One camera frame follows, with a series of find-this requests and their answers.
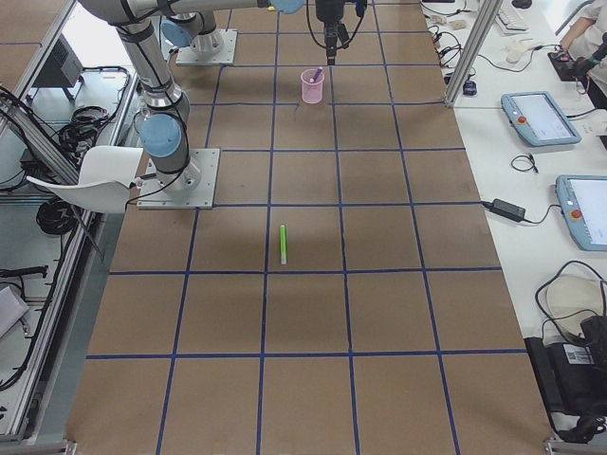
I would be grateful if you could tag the white plastic chair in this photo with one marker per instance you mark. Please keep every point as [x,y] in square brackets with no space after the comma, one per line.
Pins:
[104,180]

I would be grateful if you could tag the white keyboard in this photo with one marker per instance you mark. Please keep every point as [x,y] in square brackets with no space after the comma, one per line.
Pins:
[509,20]

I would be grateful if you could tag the aluminium frame post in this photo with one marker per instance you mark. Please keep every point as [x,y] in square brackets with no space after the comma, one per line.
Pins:
[486,14]

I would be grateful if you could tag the person at desk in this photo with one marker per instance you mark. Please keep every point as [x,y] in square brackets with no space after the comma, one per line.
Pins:
[582,39]

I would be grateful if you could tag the black power brick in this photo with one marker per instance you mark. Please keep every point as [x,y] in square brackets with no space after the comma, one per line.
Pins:
[505,209]

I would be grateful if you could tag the pink mesh cup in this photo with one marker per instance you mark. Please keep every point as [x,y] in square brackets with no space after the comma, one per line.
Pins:
[312,93]

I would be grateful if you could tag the blue teach pendant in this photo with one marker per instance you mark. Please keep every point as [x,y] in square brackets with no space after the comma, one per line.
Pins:
[583,205]
[538,120]

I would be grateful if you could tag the grey metal box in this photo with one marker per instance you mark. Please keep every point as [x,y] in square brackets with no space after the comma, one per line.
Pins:
[62,68]

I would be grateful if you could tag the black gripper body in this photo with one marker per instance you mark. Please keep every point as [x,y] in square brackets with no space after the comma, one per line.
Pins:
[329,10]

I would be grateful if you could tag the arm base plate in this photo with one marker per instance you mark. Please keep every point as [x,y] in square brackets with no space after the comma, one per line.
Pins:
[194,188]
[215,48]

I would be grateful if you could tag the far blue teach pendant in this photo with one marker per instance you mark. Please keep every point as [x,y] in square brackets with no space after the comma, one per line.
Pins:
[538,120]

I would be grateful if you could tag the black device box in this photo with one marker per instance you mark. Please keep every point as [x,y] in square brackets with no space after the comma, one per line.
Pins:
[572,379]

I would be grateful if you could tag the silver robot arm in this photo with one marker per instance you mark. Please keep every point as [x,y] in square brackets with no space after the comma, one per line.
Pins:
[179,30]
[163,133]

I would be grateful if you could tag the purple highlighter pen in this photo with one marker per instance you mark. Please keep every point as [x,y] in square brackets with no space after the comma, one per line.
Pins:
[316,75]

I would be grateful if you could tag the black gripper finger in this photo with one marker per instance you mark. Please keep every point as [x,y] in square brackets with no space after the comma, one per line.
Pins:
[334,54]
[328,54]

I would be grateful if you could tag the green highlighter pen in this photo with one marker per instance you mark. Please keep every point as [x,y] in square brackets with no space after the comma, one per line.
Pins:
[283,244]

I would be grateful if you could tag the near blue teach pendant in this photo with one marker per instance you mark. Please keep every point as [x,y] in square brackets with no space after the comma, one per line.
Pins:
[583,205]

